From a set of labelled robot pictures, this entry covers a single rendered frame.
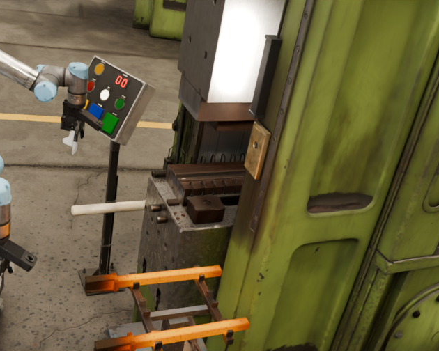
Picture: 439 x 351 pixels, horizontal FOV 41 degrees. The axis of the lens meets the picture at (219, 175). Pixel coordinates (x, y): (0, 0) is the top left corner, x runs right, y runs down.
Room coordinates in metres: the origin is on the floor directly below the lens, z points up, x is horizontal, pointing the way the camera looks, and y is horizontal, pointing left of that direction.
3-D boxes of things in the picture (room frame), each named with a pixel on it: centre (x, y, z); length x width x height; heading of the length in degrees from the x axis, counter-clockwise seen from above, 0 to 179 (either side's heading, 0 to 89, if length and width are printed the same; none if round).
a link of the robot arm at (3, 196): (1.24, 0.55, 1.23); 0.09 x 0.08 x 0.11; 86
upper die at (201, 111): (2.07, -0.02, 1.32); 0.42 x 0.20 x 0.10; 119
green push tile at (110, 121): (2.26, 0.50, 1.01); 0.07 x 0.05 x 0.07; 54
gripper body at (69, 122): (2.13, 0.62, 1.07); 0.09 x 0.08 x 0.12; 94
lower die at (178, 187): (2.07, -0.02, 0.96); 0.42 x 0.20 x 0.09; 119
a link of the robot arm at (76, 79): (2.13, 0.62, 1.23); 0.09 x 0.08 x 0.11; 102
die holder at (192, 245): (2.02, -0.06, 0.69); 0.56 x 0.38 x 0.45; 119
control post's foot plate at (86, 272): (2.42, 0.50, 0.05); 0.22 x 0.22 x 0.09; 29
